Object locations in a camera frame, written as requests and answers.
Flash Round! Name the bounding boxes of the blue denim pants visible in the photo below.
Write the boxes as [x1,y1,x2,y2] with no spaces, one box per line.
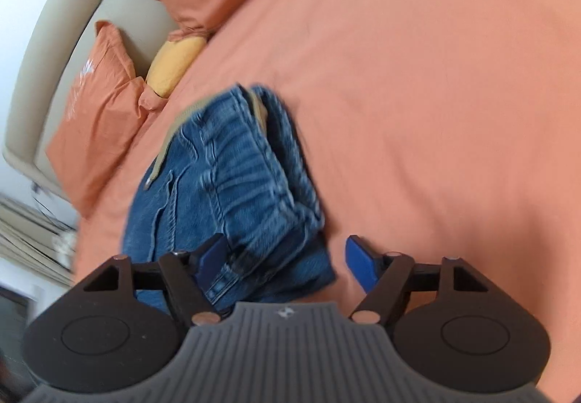
[122,85,337,317]

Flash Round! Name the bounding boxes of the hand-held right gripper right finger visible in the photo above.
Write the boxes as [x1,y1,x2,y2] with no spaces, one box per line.
[346,235,500,326]

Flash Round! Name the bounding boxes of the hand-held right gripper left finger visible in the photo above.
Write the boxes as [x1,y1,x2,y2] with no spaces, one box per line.
[75,233,228,326]

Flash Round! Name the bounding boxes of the beige upholstered headboard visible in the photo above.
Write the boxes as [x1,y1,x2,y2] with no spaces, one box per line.
[2,0,182,204]

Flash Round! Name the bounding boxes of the bed with orange sheet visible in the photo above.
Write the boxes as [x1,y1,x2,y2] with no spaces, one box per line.
[73,0,581,390]

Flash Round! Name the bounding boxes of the yellow cushion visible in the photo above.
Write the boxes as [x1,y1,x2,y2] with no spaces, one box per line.
[145,36,210,98]

